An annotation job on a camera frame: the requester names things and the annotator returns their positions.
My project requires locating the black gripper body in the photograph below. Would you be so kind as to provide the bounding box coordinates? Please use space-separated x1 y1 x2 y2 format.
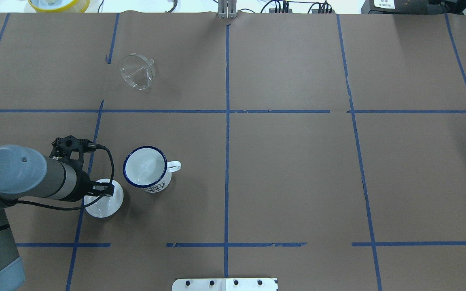
80 174 107 199

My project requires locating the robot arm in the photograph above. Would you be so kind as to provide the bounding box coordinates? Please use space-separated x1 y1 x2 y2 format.
0 140 114 291

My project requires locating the white enamel mug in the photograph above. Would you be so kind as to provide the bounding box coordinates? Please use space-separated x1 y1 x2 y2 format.
123 146 182 194

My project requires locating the yellow tape roll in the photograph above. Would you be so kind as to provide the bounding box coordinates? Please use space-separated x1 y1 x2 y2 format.
28 0 91 13

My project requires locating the black desktop box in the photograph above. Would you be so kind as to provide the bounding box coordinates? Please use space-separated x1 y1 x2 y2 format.
360 0 466 15

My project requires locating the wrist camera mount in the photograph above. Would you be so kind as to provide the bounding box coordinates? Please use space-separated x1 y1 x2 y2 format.
49 135 97 169

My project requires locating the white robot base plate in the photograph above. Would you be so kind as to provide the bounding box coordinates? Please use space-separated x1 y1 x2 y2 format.
172 278 279 291

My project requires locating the aluminium frame post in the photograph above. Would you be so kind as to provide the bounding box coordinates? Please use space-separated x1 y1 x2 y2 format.
216 0 238 19

